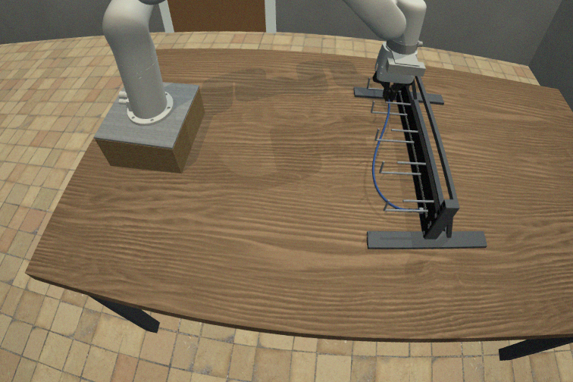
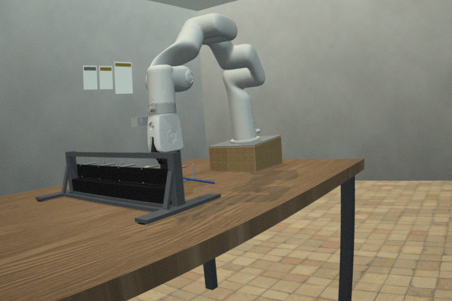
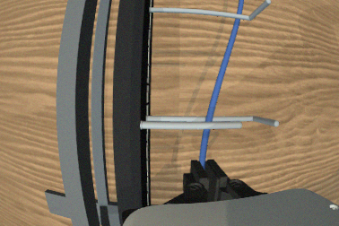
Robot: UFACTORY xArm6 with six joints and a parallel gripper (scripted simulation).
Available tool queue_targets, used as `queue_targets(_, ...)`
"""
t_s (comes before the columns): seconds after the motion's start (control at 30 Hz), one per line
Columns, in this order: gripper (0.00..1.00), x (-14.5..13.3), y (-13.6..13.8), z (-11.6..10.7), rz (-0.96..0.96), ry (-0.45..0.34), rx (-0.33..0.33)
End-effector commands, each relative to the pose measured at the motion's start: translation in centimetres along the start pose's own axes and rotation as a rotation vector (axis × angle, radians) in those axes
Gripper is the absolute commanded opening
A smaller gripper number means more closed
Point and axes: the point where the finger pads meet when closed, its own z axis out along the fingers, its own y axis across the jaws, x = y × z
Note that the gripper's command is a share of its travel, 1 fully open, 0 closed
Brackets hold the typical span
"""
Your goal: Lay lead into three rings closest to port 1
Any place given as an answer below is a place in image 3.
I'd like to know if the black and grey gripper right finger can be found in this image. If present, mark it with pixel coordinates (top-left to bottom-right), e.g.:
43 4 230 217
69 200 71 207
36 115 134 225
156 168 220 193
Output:
205 160 268 202

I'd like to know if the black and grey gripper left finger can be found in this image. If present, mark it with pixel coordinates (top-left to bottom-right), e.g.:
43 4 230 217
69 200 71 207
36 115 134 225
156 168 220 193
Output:
122 160 209 224

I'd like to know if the blue network cable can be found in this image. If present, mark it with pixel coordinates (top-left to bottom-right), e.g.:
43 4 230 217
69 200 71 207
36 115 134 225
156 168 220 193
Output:
199 0 244 170

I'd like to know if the dark grey metal rack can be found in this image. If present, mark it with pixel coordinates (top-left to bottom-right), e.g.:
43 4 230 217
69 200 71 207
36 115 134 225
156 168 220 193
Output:
45 0 279 226

